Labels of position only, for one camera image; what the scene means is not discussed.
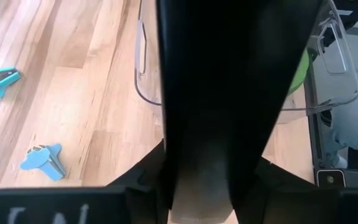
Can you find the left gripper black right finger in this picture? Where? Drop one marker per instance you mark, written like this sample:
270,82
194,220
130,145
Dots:
306,205

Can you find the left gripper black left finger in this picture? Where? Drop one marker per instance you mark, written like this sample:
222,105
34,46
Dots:
57,205

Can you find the green tape roll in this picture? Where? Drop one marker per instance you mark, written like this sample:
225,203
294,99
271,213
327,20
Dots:
300,74

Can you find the black stapler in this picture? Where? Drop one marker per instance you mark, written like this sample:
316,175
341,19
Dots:
228,77

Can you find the light blue stapler remover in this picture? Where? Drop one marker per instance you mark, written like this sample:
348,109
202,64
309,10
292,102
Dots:
39,158

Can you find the teal stapler remover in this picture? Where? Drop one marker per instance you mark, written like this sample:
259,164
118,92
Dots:
2,87

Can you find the clear plastic bin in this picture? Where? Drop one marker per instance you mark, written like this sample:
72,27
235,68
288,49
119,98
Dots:
337,90

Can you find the small black white camera box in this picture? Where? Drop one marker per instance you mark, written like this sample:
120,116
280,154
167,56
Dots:
329,179

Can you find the black aluminium table frame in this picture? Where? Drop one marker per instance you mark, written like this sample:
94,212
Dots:
318,146

